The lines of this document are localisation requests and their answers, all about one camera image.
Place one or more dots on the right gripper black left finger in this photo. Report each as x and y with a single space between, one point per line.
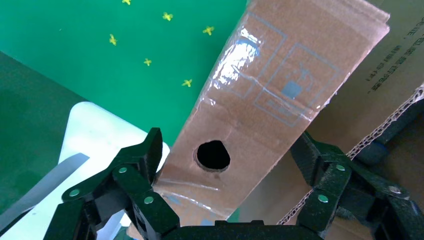
132 185

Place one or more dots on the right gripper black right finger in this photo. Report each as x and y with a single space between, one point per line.
348 192

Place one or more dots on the small taped cardboard box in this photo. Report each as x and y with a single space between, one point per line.
265 126

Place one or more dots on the large open cardboard carton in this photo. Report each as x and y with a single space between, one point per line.
371 59

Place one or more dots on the white robot chassis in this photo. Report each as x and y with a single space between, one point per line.
96 132

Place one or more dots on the green cloth with yellow marks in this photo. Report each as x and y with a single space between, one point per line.
99 66

